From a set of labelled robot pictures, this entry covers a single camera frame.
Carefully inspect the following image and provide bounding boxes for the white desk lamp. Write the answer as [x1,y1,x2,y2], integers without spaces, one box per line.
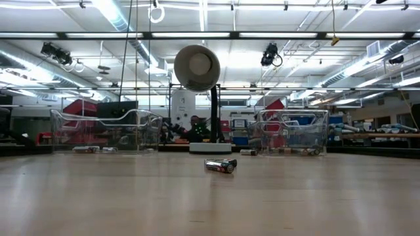
[173,44,233,155]

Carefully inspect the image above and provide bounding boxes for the clear plastic bin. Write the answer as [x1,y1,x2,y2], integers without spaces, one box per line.
[50,109,164,154]
[257,109,329,157]

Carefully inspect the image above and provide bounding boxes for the person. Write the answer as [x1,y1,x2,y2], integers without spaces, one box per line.
[186,115,211,144]

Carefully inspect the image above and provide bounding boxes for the white cylinder tank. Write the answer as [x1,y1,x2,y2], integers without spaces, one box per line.
[170,88,197,132]

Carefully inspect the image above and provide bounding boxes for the red storage bin stack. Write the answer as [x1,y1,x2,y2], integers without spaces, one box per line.
[35,98,99,146]
[262,98,286,148]

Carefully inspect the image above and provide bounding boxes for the black overhead crossbar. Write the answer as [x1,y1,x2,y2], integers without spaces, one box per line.
[0,31,420,40]

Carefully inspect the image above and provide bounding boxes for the black flat screen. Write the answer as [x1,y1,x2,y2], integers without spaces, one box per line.
[97,100,139,121]

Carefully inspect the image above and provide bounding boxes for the grey rolled tube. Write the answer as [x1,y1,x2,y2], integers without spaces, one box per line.
[329,123,360,133]
[381,123,419,133]

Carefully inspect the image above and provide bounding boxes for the wooden workbench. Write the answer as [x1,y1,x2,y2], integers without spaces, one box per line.
[341,132,420,139]

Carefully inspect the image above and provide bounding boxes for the white ceiling vent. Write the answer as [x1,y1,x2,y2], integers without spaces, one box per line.
[367,41,381,58]

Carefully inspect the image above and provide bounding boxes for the black overhead camera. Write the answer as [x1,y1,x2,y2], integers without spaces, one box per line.
[261,42,283,68]
[40,41,74,66]

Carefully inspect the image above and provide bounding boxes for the silver air duct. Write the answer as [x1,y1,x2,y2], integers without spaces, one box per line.
[93,0,158,66]

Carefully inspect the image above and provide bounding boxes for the thin black hanging cable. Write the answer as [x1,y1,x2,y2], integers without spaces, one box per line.
[118,0,133,102]

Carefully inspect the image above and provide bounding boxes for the white looped cable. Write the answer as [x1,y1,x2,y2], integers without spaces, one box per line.
[148,3,165,24]
[62,58,86,73]

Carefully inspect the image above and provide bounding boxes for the yellow hanging cable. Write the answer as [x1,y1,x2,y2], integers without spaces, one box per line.
[330,0,341,47]

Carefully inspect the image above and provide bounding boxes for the black aluminium table frame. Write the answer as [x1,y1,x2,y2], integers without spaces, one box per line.
[0,143,420,161]

